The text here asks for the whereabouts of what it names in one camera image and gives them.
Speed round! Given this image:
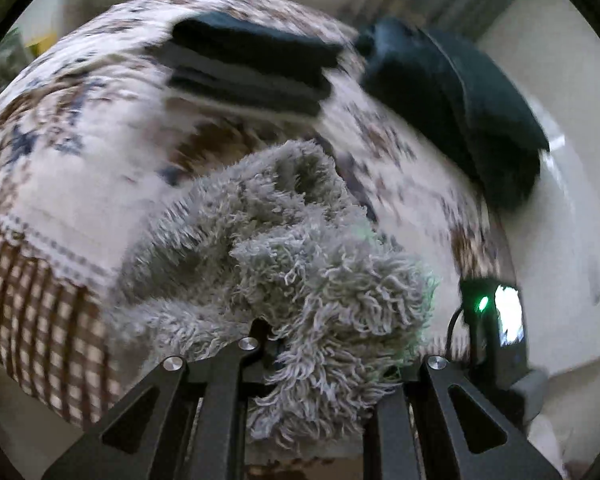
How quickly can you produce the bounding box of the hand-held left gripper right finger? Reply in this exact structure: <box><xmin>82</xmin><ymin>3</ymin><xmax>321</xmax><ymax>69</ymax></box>
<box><xmin>362</xmin><ymin>356</ymin><xmax>563</xmax><ymax>480</ymax></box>

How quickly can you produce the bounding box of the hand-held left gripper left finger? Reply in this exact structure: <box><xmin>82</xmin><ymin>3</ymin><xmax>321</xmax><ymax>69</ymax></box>
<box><xmin>40</xmin><ymin>319</ymin><xmax>272</xmax><ymax>480</ymax></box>

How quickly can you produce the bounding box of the grey fluffy towel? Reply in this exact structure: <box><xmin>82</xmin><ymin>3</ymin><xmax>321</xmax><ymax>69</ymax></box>
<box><xmin>107</xmin><ymin>139</ymin><xmax>438</xmax><ymax>453</ymax></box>

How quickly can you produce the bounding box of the white headboard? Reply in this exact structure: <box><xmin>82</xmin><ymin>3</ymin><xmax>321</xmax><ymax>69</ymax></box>
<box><xmin>475</xmin><ymin>0</ymin><xmax>600</xmax><ymax>376</ymax></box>

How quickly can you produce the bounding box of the teal plush blanket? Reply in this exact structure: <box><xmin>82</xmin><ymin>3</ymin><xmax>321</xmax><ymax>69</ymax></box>
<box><xmin>355</xmin><ymin>16</ymin><xmax>551</xmax><ymax>213</ymax></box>

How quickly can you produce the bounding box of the floral quilt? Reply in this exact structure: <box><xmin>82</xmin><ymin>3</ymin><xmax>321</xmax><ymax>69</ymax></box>
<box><xmin>0</xmin><ymin>0</ymin><xmax>518</xmax><ymax>431</ymax></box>

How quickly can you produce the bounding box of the striped green curtain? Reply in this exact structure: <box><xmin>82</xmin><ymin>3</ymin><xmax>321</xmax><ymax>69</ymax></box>
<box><xmin>330</xmin><ymin>0</ymin><xmax>536</xmax><ymax>41</ymax></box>

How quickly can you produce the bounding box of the yellow box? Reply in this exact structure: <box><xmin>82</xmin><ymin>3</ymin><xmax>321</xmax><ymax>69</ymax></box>
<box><xmin>22</xmin><ymin>35</ymin><xmax>56</xmax><ymax>58</ymax></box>

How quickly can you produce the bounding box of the green white plastic bag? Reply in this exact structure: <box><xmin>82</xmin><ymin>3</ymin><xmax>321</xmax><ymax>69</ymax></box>
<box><xmin>0</xmin><ymin>25</ymin><xmax>31</xmax><ymax>91</ymax></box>

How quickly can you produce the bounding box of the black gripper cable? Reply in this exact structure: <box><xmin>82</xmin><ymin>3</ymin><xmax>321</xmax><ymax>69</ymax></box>
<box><xmin>445</xmin><ymin>305</ymin><xmax>468</xmax><ymax>361</ymax></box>

